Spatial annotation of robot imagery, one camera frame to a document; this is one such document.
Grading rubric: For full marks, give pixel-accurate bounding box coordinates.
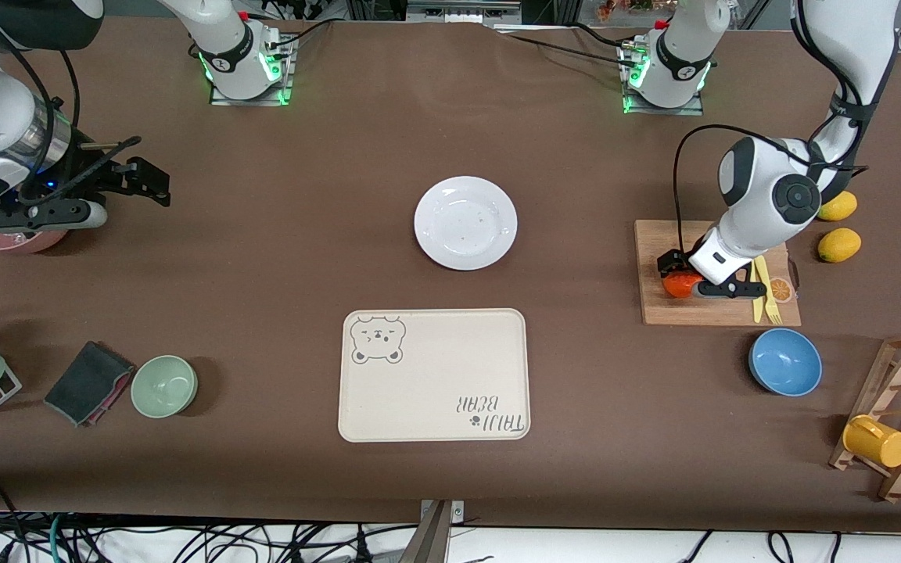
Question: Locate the orange mandarin fruit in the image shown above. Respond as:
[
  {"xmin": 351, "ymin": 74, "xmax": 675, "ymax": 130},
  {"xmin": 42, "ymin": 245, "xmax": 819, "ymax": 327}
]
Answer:
[{"xmin": 662, "ymin": 271, "xmax": 703, "ymax": 299}]

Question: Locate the white round plate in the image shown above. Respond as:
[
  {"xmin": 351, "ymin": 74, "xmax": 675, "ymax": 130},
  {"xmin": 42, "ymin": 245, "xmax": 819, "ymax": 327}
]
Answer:
[{"xmin": 414, "ymin": 176, "xmax": 519, "ymax": 271}]

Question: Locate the wooden cutting board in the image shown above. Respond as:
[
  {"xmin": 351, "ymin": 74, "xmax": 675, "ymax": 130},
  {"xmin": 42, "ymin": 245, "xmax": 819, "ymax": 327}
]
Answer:
[{"xmin": 634, "ymin": 220, "xmax": 802, "ymax": 327}]

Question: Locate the yellow plastic knife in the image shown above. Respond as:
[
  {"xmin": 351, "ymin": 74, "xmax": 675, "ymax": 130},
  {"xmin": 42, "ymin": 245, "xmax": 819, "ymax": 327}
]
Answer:
[{"xmin": 748, "ymin": 260, "xmax": 765, "ymax": 324}]

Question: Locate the yellow plastic fork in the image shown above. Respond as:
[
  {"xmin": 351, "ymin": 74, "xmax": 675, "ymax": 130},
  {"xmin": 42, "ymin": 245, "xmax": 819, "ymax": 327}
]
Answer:
[{"xmin": 756, "ymin": 254, "xmax": 783, "ymax": 325}]

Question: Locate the pink ribbed bowl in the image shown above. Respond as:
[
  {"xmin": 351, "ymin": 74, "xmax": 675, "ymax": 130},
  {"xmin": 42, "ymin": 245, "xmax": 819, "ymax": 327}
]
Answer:
[{"xmin": 0, "ymin": 205, "xmax": 70, "ymax": 254}]

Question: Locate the blue bowl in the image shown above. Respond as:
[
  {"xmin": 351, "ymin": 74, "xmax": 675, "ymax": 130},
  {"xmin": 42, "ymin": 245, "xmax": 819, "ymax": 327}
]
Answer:
[{"xmin": 748, "ymin": 328, "xmax": 824, "ymax": 397}]

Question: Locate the yellow lemon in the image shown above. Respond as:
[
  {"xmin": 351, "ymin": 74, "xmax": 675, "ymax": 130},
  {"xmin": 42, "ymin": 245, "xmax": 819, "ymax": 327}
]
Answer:
[
  {"xmin": 817, "ymin": 190, "xmax": 859, "ymax": 222},
  {"xmin": 817, "ymin": 228, "xmax": 863, "ymax": 264}
]

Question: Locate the pale green bowl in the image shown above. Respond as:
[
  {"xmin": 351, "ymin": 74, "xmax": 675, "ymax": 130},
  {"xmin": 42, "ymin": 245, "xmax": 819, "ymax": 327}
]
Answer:
[{"xmin": 131, "ymin": 355, "xmax": 199, "ymax": 419}]

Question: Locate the dark grey folded cloth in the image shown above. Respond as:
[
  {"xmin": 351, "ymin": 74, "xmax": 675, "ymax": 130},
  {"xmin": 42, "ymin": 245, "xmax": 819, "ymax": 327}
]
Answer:
[{"xmin": 44, "ymin": 340, "xmax": 137, "ymax": 428}]

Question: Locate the wooden cup rack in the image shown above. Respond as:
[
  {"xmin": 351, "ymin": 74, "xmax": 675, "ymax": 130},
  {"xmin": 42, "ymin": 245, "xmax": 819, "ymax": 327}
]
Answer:
[{"xmin": 828, "ymin": 331, "xmax": 901, "ymax": 503}]

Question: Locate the cream bear print tray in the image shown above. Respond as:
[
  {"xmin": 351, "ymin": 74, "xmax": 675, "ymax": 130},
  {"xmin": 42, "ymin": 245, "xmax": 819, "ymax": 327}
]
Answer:
[{"xmin": 338, "ymin": 308, "xmax": 531, "ymax": 443}]

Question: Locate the yellow cup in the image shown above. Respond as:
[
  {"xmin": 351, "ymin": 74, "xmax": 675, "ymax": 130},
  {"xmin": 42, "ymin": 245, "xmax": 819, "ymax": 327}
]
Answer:
[{"xmin": 842, "ymin": 415, "xmax": 901, "ymax": 469}]

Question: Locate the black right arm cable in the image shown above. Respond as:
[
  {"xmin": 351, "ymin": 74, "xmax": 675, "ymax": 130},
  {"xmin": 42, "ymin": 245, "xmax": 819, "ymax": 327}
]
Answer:
[{"xmin": 0, "ymin": 43, "xmax": 82, "ymax": 206}]

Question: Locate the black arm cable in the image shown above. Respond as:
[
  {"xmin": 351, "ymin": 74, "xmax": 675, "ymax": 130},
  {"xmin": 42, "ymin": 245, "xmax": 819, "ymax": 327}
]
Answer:
[
  {"xmin": 0, "ymin": 43, "xmax": 82, "ymax": 206},
  {"xmin": 673, "ymin": 0, "xmax": 870, "ymax": 263}
]

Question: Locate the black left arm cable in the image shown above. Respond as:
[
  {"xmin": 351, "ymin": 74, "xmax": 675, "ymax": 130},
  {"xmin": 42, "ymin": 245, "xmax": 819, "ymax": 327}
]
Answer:
[{"xmin": 673, "ymin": 0, "xmax": 870, "ymax": 263}]

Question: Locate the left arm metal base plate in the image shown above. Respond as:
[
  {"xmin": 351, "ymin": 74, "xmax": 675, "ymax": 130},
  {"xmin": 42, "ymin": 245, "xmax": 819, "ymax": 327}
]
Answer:
[{"xmin": 621, "ymin": 39, "xmax": 705, "ymax": 117}]

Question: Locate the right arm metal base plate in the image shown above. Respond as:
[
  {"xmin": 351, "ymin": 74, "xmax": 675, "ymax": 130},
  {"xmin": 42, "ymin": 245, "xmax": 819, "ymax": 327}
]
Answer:
[{"xmin": 210, "ymin": 35, "xmax": 295, "ymax": 106}]

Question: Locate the black right base cable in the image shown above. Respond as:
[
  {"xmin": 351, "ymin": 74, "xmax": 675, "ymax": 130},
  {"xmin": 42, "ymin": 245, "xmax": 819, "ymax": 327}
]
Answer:
[{"xmin": 267, "ymin": 17, "xmax": 336, "ymax": 49}]

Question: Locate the black base cable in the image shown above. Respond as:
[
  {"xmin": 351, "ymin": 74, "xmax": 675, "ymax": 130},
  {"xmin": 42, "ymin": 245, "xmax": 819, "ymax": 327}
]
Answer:
[
  {"xmin": 497, "ymin": 22, "xmax": 643, "ymax": 70},
  {"xmin": 267, "ymin": 17, "xmax": 336, "ymax": 49}
]

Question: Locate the black left base cable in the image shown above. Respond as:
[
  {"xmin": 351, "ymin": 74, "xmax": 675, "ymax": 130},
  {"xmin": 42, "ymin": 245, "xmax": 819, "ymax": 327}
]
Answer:
[{"xmin": 497, "ymin": 22, "xmax": 643, "ymax": 70}]

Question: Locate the teal cable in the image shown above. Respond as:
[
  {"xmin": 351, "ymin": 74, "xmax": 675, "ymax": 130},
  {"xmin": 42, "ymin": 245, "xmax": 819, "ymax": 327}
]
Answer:
[{"xmin": 45, "ymin": 512, "xmax": 70, "ymax": 563}]

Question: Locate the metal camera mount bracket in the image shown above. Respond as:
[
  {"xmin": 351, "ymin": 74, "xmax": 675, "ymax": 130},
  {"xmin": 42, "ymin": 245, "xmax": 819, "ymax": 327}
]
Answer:
[{"xmin": 407, "ymin": 499, "xmax": 465, "ymax": 563}]

